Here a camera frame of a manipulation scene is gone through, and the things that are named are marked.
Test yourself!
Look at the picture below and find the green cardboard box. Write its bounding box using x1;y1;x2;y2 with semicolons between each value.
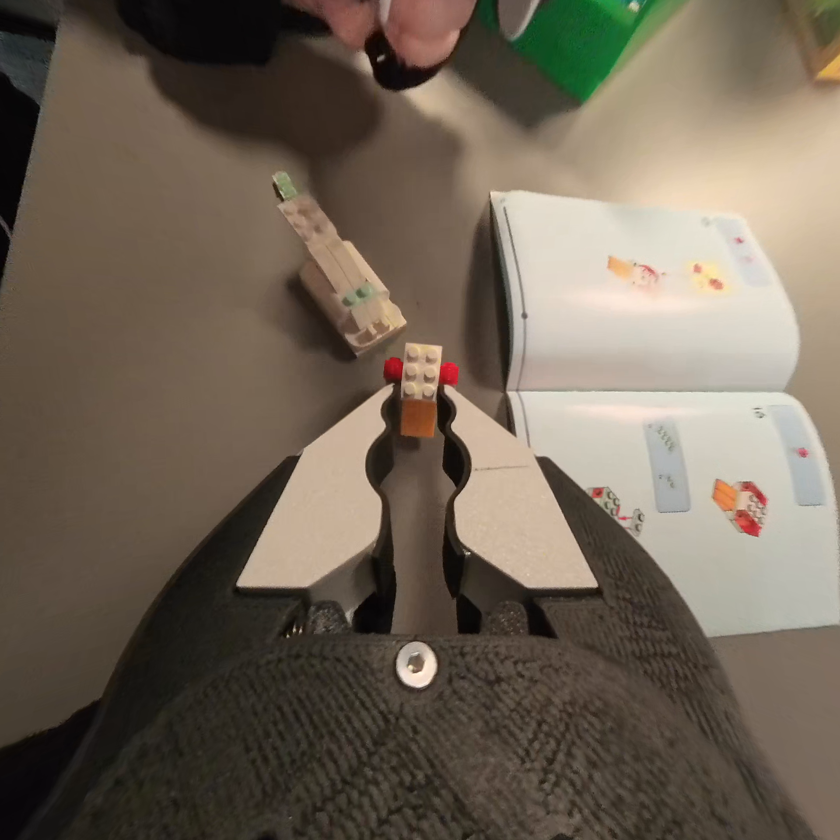
476;0;693;102

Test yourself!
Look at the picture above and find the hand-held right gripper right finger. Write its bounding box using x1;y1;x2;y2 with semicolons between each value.
438;386;601;603

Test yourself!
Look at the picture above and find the white lego assembly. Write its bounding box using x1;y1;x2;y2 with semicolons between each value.
271;171;408;360

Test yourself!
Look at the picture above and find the white red orange lego piece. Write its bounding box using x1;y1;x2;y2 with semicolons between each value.
382;341;460;439

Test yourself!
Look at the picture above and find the lego instruction booklet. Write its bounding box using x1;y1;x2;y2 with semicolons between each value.
489;190;840;639

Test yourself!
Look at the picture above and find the yellow cardboard box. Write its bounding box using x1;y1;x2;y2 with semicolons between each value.
784;0;840;83

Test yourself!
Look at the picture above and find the person's left hand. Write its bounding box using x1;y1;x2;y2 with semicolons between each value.
289;0;480;68

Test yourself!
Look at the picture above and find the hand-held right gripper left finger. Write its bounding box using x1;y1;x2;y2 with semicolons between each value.
235;385;403;610

